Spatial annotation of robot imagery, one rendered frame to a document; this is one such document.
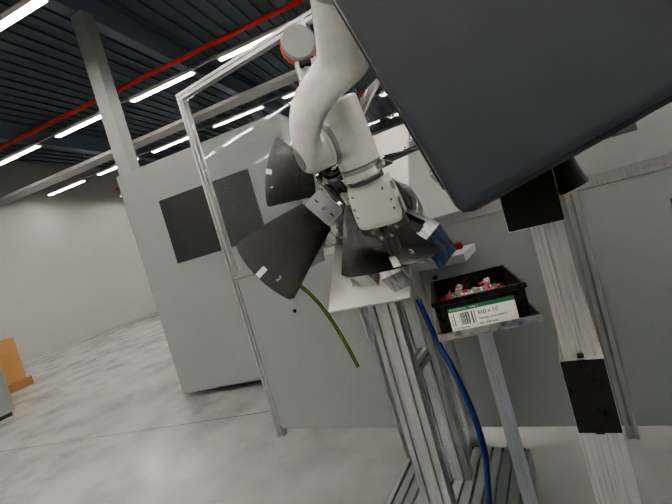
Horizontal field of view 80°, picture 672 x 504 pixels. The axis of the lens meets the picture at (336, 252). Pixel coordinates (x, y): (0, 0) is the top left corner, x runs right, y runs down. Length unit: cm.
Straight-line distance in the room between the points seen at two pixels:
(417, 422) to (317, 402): 106
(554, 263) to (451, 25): 33
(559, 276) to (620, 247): 128
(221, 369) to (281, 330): 151
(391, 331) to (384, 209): 52
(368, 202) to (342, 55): 28
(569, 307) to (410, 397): 88
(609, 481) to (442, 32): 49
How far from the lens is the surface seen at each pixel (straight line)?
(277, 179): 132
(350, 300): 117
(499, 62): 18
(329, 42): 67
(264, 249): 110
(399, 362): 127
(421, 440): 137
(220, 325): 355
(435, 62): 18
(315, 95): 70
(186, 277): 363
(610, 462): 56
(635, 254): 176
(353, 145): 77
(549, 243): 47
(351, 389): 217
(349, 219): 95
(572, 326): 49
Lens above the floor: 105
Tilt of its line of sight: 3 degrees down
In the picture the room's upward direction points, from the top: 16 degrees counter-clockwise
